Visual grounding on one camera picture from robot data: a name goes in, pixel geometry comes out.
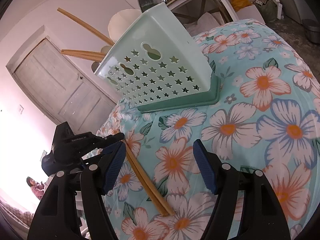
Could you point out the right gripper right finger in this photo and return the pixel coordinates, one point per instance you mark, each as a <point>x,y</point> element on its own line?
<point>248,195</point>

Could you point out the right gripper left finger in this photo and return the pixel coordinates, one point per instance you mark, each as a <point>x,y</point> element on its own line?
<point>56,216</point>

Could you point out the steel spoon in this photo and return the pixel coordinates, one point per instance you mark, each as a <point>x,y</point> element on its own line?
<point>94,66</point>

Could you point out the wooden chopstick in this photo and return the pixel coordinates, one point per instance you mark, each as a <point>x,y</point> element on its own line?
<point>87,26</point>
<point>83,52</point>
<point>159,202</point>
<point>85,57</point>

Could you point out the white rice paddle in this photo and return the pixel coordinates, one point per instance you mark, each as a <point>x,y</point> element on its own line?
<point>121,21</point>

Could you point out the white door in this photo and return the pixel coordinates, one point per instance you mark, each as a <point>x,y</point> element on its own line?
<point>58,89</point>

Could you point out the floral blue tablecloth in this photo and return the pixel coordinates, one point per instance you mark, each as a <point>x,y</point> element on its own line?
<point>267,118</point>

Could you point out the mint green utensil holder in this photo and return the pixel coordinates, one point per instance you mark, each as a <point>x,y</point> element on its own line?
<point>157,66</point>

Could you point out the white pillow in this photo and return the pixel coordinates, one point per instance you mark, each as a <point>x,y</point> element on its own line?
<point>207,21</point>

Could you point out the steel trash bin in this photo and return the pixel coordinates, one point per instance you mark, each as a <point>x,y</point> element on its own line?
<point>311,30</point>

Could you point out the grey refrigerator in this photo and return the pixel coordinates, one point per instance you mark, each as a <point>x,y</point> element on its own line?
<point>297,10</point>

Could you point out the yellow plastic bag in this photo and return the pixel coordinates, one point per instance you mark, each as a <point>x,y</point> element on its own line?
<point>240,4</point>

